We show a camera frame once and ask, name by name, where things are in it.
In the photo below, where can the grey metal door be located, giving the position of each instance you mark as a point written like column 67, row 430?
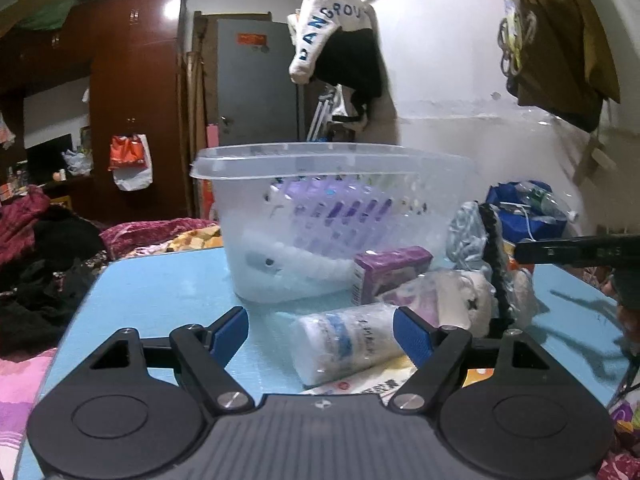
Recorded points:
column 256, row 99

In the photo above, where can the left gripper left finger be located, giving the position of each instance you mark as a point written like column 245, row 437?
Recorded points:
column 202, row 354

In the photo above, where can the brown hanging jacket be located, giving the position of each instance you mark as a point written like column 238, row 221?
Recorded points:
column 564, row 63

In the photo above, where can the red and white hanging bag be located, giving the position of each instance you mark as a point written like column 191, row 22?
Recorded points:
column 130, row 162

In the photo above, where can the white plastic laundry basket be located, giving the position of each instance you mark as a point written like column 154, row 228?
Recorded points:
column 294, row 215

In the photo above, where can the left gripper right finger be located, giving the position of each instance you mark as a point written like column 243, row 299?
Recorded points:
column 437, row 354

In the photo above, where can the dark red wooden wardrobe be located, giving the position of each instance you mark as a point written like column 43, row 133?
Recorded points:
column 131, row 53

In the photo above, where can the purple medicine box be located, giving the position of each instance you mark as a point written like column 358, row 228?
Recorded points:
column 374, row 273

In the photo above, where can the grey and black socks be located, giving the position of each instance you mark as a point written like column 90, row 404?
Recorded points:
column 475, row 244

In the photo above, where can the blue shopping bag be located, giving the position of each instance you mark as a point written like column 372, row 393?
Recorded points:
column 519, row 222

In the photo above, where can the white tissue pack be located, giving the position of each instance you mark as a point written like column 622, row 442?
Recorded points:
column 330, row 345

